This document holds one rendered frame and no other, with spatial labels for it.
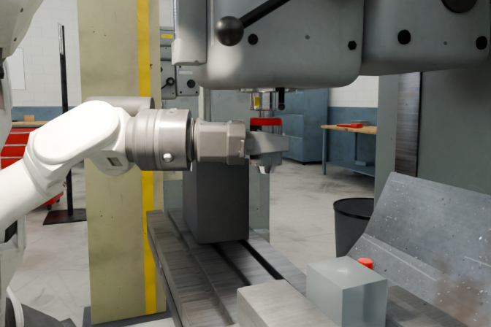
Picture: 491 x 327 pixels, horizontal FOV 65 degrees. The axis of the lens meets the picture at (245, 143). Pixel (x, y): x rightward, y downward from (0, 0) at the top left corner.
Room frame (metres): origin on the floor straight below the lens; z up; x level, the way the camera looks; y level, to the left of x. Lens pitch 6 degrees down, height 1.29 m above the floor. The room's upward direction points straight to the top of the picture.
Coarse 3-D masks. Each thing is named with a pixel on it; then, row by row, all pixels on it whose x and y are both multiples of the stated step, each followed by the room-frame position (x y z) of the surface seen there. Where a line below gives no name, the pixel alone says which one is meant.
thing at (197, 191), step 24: (192, 168) 0.85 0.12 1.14; (216, 168) 0.82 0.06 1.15; (240, 168) 0.84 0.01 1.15; (192, 192) 0.86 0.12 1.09; (216, 192) 0.82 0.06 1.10; (240, 192) 0.83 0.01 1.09; (192, 216) 0.86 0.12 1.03; (216, 216) 0.82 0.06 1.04; (240, 216) 0.84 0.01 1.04; (216, 240) 0.82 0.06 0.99
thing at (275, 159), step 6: (252, 126) 0.54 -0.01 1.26; (258, 126) 0.53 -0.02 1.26; (264, 126) 0.52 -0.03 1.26; (270, 126) 0.52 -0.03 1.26; (276, 126) 0.53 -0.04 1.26; (282, 126) 0.54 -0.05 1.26; (264, 132) 0.52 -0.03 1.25; (270, 132) 0.53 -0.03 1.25; (276, 132) 0.53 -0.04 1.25; (282, 132) 0.54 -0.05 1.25; (252, 156) 0.54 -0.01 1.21; (258, 156) 0.53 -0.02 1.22; (264, 156) 0.52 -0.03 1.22; (270, 156) 0.52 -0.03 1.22; (276, 156) 0.53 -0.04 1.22; (252, 162) 0.54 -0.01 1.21; (258, 162) 0.53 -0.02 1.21; (264, 162) 0.52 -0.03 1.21; (270, 162) 0.53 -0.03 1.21; (276, 162) 0.53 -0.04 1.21
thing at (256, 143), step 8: (248, 136) 0.51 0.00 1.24; (256, 136) 0.52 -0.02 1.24; (264, 136) 0.52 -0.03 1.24; (272, 136) 0.52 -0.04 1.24; (280, 136) 0.52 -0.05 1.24; (288, 136) 0.52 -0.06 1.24; (248, 144) 0.51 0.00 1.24; (256, 144) 0.52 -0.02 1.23; (264, 144) 0.52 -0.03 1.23; (272, 144) 0.52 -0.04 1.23; (280, 144) 0.52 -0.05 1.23; (288, 144) 0.52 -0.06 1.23; (248, 152) 0.51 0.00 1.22; (256, 152) 0.52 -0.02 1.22; (264, 152) 0.52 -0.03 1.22; (272, 152) 0.52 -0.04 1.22; (280, 152) 0.52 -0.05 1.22
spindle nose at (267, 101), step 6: (252, 96) 0.53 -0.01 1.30; (258, 96) 0.53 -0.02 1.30; (264, 96) 0.52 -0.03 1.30; (270, 96) 0.52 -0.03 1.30; (276, 96) 0.53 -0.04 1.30; (252, 102) 0.53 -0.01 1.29; (264, 102) 0.52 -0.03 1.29; (270, 102) 0.52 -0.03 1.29; (276, 102) 0.53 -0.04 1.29; (252, 108) 0.53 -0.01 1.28; (258, 108) 0.53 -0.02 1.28; (264, 108) 0.52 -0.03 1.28; (270, 108) 0.52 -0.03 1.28; (276, 108) 0.53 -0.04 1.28
